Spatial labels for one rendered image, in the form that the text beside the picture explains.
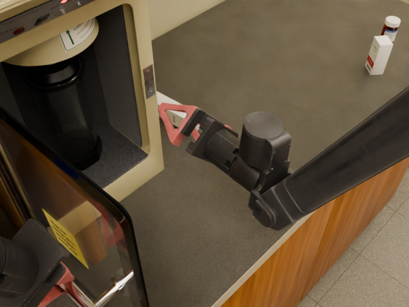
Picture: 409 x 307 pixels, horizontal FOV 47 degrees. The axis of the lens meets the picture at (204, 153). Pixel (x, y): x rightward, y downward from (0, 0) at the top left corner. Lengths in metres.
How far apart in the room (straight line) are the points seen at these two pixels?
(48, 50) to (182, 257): 0.45
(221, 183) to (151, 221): 0.18
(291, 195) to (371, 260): 1.51
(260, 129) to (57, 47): 0.32
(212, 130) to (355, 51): 0.80
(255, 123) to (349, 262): 1.48
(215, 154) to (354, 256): 1.45
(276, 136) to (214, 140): 0.12
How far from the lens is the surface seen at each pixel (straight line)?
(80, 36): 0.76
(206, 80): 1.28
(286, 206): 0.64
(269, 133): 0.64
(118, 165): 0.97
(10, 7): 0.52
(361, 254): 2.12
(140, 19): 0.79
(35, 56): 0.74
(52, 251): 0.54
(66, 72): 0.83
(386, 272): 2.11
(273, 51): 1.40
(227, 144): 0.72
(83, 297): 0.61
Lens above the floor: 1.74
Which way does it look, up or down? 48 degrees down
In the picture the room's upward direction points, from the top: straight up
